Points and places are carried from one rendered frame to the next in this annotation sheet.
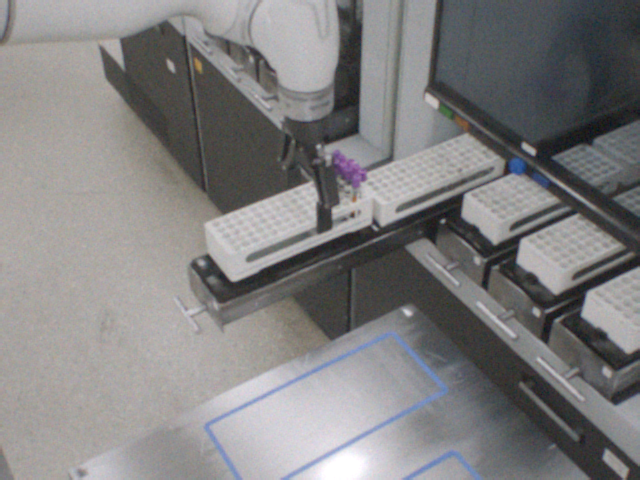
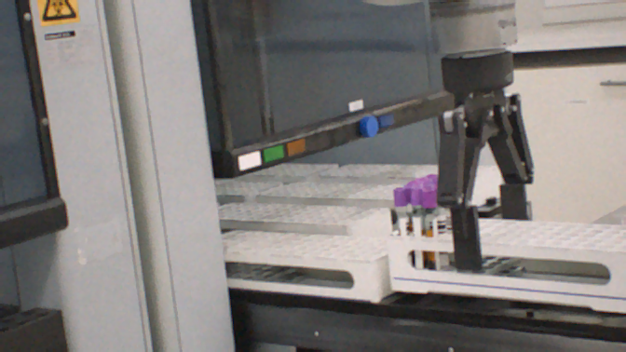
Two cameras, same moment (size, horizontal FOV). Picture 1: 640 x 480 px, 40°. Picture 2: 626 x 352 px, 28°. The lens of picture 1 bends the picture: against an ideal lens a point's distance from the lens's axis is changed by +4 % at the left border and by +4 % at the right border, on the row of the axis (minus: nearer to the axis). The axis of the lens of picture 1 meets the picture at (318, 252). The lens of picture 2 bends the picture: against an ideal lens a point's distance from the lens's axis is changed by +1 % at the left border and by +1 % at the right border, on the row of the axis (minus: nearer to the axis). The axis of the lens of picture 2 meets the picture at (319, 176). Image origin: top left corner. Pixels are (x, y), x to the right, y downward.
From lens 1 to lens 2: 228 cm
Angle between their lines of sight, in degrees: 98
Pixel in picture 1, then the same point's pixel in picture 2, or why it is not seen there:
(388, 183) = (359, 252)
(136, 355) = not seen: outside the picture
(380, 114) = (134, 319)
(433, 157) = (271, 250)
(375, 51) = (98, 208)
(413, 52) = (172, 138)
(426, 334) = not seen: hidden behind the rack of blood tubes
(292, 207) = (514, 233)
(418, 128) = (210, 256)
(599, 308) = (480, 179)
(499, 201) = (344, 217)
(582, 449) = not seen: hidden behind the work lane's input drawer
